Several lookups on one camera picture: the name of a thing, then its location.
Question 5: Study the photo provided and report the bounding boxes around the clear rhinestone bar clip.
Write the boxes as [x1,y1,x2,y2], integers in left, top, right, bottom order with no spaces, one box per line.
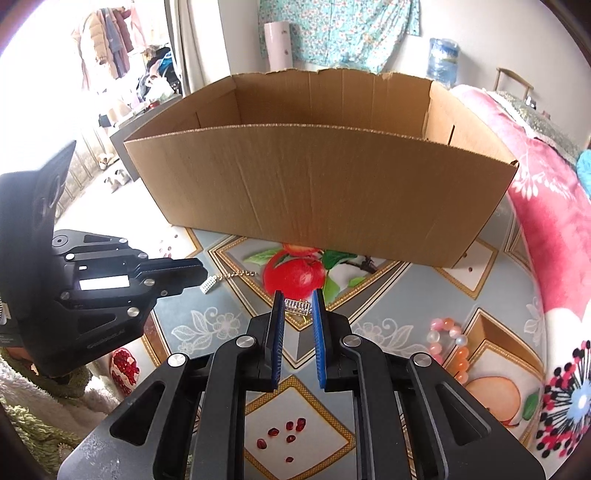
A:
[283,298,315,318]

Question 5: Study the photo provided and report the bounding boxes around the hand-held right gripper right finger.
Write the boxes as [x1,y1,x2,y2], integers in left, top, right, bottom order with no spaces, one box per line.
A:
[312,289,490,480]

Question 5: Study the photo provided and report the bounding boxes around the hanging beige coat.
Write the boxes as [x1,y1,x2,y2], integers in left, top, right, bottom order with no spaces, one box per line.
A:
[76,10,110,90]

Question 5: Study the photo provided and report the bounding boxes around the fruit printed tablecloth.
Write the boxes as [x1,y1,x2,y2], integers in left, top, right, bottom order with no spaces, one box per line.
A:
[108,196,550,480]

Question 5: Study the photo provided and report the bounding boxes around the brass metal handle frame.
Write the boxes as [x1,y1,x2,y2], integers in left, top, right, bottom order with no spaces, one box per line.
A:
[496,68,536,109]

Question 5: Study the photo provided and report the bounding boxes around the hanging pink coat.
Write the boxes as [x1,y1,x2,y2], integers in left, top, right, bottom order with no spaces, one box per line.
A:
[110,4,148,63]

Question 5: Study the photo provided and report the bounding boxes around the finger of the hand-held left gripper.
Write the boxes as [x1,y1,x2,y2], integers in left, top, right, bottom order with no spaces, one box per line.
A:
[52,230,206,278]
[58,276,206,320]

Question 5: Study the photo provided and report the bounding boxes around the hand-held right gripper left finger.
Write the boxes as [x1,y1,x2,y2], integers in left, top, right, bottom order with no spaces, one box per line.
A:
[110,291,284,480]

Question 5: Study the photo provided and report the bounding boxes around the grey glittery cloth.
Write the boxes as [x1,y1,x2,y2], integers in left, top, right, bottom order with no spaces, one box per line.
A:
[494,90,587,153]

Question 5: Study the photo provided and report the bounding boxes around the light blue garment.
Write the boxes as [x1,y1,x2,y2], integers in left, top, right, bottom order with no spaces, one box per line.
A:
[575,148,591,197]

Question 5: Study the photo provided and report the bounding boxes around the pink floral blanket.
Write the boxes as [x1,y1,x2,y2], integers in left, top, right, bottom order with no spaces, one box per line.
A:
[450,85,591,462]

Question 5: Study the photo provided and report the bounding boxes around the white shoes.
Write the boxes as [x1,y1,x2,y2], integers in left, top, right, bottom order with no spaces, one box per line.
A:
[104,170,133,193]

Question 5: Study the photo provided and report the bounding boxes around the peach bead bracelet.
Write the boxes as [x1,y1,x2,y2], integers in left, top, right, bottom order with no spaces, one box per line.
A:
[427,316,472,385]

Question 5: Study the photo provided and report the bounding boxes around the pile of clothes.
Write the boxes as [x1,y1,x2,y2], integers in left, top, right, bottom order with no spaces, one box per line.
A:
[136,46,183,104]

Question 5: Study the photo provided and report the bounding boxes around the pale grey curtain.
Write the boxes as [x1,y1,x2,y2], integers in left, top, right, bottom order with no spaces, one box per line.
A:
[164,0,232,97]

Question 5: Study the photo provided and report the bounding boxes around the brown cardboard box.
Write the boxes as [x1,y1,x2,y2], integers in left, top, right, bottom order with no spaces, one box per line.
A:
[122,68,519,269]

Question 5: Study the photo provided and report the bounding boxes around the pale pink paper roll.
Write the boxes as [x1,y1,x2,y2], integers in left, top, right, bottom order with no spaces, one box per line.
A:
[263,21,294,72]

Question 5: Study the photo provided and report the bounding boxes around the blue water bottle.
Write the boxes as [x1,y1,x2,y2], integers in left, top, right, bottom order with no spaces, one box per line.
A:
[427,38,461,88]

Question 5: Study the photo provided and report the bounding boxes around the person's left forearm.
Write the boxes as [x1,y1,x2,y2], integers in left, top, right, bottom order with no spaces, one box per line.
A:
[0,346,122,480]

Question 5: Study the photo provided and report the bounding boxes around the grey cabinet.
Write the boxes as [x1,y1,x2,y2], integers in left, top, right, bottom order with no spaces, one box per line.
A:
[110,95,183,183]

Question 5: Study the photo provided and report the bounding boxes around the teal floral cloth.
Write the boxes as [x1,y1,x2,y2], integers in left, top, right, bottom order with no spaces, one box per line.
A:
[259,0,421,75]

